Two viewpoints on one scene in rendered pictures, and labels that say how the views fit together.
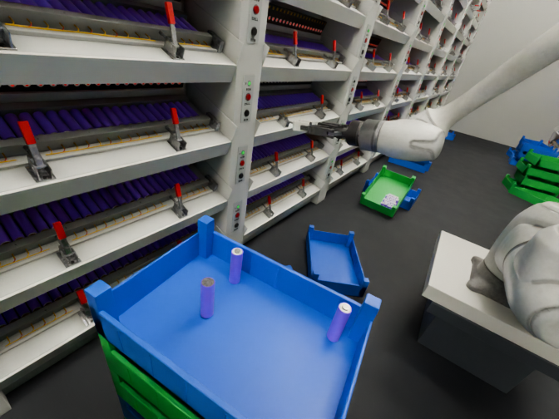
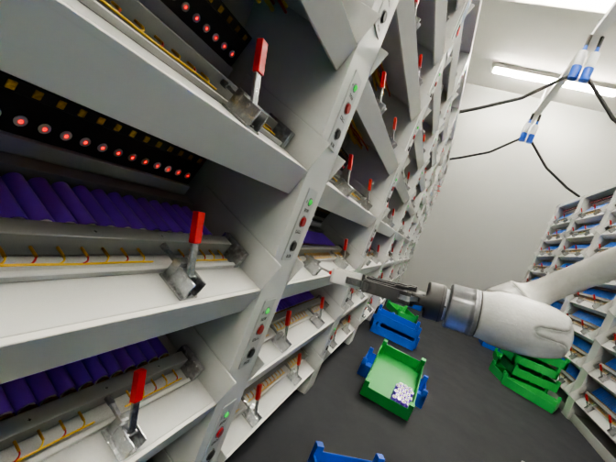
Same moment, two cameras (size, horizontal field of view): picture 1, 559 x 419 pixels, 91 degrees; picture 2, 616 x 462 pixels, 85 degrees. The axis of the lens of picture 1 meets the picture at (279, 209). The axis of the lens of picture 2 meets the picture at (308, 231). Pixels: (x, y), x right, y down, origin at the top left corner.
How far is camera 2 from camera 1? 36 cm
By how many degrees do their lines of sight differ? 30
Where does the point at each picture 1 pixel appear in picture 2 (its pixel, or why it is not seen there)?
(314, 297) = not seen: outside the picture
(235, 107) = (285, 234)
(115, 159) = (35, 308)
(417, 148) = (545, 339)
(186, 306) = not seen: outside the picture
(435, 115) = (528, 292)
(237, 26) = (324, 119)
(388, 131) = (497, 307)
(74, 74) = (50, 59)
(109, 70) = (138, 91)
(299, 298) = not seen: outside the picture
